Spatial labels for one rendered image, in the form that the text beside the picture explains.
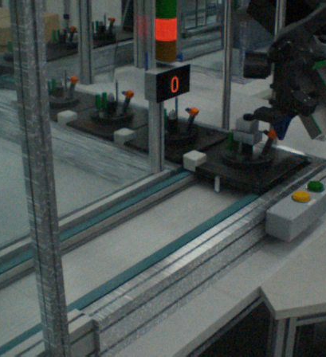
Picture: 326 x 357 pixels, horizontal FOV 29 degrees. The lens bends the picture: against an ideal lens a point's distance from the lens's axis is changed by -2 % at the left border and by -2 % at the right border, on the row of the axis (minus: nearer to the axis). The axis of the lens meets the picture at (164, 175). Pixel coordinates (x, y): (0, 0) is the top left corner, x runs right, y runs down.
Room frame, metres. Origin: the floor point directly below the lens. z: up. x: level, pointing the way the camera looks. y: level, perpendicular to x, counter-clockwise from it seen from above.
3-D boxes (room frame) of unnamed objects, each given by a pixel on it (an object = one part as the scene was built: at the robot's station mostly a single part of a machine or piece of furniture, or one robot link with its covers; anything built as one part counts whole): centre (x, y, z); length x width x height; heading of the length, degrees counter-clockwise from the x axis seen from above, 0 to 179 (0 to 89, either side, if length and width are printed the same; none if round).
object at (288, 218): (1.33, -0.32, 0.93); 0.21 x 0.07 x 0.06; 140
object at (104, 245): (1.32, 0.00, 0.91); 0.84 x 0.28 x 0.10; 140
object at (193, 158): (1.52, -0.08, 0.97); 0.05 x 0.05 x 0.04; 50
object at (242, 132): (1.54, -0.21, 1.06); 0.08 x 0.04 x 0.07; 50
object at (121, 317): (1.22, -0.15, 0.91); 0.89 x 0.06 x 0.11; 140
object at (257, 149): (1.53, -0.22, 0.98); 0.14 x 0.14 x 0.02
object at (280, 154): (1.53, -0.22, 0.96); 0.24 x 0.24 x 0.02; 50
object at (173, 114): (1.70, -0.02, 1.01); 0.24 x 0.24 x 0.13; 50
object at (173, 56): (1.46, 0.00, 1.28); 0.05 x 0.05 x 0.05
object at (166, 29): (1.46, 0.00, 1.33); 0.05 x 0.05 x 0.05
